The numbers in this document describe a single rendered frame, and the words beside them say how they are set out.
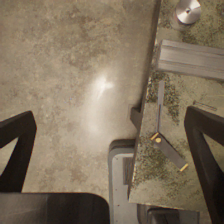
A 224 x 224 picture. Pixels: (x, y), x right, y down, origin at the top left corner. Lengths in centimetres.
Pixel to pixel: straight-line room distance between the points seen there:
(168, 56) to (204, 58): 7
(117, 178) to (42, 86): 75
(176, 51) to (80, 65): 98
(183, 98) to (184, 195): 23
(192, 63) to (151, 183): 28
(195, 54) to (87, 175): 116
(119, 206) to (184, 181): 76
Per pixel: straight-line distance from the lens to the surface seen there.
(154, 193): 51
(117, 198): 121
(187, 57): 45
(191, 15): 46
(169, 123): 47
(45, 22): 148
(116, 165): 113
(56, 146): 142
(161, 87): 46
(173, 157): 47
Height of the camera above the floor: 133
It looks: 85 degrees down
